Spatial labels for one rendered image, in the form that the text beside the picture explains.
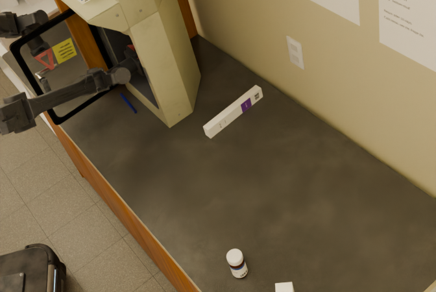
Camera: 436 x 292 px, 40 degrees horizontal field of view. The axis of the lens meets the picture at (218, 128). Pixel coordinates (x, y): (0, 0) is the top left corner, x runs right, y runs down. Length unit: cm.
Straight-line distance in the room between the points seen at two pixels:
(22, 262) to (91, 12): 151
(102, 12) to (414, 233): 112
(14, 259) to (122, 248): 52
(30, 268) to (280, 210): 147
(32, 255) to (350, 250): 170
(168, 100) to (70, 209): 143
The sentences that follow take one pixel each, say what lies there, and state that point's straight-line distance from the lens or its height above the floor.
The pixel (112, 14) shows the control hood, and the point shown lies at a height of 149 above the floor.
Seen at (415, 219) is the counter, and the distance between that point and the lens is 186.
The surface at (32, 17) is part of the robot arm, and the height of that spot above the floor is 141.
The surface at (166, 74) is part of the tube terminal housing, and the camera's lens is 209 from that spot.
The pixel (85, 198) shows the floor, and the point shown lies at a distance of 343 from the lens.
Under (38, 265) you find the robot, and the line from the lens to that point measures 298.
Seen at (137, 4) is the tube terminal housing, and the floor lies 147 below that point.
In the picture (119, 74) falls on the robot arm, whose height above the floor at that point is 123.
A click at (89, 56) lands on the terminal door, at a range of 228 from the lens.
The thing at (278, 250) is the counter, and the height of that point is 94.
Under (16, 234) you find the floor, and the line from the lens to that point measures 349.
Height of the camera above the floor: 249
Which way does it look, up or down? 46 degrees down
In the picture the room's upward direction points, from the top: 17 degrees counter-clockwise
